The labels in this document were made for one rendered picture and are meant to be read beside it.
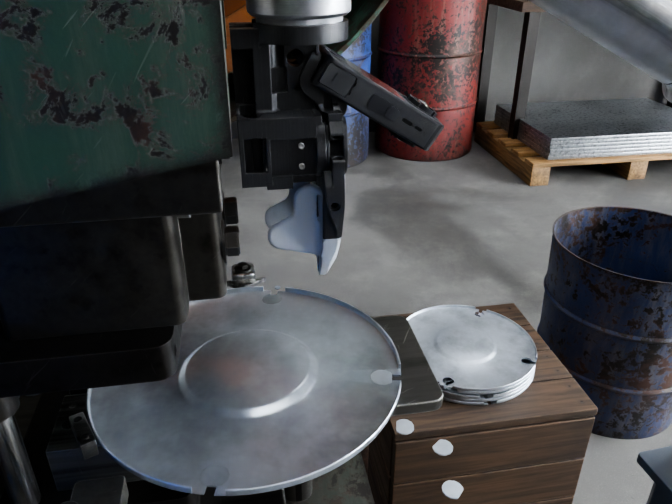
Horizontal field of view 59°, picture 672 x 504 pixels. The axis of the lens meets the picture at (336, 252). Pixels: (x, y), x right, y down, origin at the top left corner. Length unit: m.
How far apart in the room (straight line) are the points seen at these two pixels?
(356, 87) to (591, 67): 4.08
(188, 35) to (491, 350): 1.10
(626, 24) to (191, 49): 0.43
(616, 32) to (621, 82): 4.05
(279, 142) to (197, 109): 0.18
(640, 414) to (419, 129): 1.34
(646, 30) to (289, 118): 0.33
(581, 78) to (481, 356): 3.40
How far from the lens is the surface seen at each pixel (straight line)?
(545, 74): 4.36
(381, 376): 0.58
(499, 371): 1.25
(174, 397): 0.57
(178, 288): 0.45
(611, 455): 1.72
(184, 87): 0.27
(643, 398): 1.69
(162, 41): 0.27
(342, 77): 0.45
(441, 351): 1.27
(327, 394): 0.56
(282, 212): 0.52
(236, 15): 0.80
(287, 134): 0.45
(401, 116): 0.47
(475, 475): 1.28
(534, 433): 1.25
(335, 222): 0.47
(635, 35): 0.62
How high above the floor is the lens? 1.15
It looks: 28 degrees down
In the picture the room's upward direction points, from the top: straight up
